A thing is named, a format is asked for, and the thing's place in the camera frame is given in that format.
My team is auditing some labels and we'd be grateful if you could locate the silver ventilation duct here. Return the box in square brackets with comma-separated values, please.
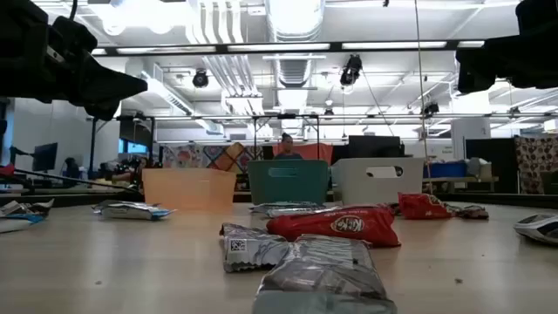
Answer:
[263, 0, 327, 88]

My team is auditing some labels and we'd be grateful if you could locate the white plastic basket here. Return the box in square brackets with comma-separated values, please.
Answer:
[330, 156, 425, 207]

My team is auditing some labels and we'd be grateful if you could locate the thin hanging rope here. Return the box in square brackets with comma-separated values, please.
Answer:
[412, 0, 433, 195]

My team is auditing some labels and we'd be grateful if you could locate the green plastic basket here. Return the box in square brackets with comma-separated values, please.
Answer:
[247, 159, 330, 206]

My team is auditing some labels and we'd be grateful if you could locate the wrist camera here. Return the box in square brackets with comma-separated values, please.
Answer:
[515, 0, 558, 41]
[47, 15, 99, 58]

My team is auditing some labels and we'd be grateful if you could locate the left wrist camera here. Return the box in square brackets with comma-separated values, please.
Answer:
[47, 15, 99, 58]

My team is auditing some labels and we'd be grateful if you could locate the person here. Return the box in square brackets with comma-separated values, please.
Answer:
[273, 133, 304, 160]

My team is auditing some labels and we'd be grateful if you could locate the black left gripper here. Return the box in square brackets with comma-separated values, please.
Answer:
[43, 51, 148, 122]

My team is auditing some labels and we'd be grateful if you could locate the orange cloth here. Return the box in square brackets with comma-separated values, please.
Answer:
[272, 142, 335, 166]

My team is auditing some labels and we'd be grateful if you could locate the black floor stand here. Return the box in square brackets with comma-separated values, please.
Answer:
[88, 115, 157, 181]

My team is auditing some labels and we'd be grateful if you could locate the blue storage bin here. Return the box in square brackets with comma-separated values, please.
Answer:
[422, 160, 468, 179]

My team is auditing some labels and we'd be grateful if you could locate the red KitKat bar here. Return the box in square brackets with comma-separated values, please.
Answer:
[265, 204, 401, 249]
[397, 192, 457, 221]

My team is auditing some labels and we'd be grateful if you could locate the wooden background table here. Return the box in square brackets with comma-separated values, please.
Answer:
[421, 175, 500, 194]

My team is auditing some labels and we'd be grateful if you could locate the brown dotted cloth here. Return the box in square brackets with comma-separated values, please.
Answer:
[514, 134, 558, 195]

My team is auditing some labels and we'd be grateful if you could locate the dark silver chocolate bar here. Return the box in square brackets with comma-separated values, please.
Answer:
[251, 233, 398, 314]
[451, 203, 490, 221]
[513, 212, 558, 245]
[0, 198, 56, 218]
[219, 222, 291, 274]

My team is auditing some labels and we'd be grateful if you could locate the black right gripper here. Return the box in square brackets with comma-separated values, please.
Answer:
[455, 38, 558, 94]

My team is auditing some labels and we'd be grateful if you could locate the grey bag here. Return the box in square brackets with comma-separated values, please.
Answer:
[466, 156, 493, 179]

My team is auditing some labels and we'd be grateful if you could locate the colourful patchwork quilt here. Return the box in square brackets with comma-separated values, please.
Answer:
[160, 141, 265, 175]

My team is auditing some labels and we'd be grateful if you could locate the black partition panel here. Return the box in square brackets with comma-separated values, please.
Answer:
[464, 137, 516, 194]

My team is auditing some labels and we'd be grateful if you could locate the orange plastic basket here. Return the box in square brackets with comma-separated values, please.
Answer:
[141, 167, 238, 214]

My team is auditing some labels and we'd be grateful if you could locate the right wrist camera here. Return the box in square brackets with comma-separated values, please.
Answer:
[515, 0, 558, 41]

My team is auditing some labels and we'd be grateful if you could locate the white pillar cabinet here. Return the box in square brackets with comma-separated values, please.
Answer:
[450, 116, 493, 160]

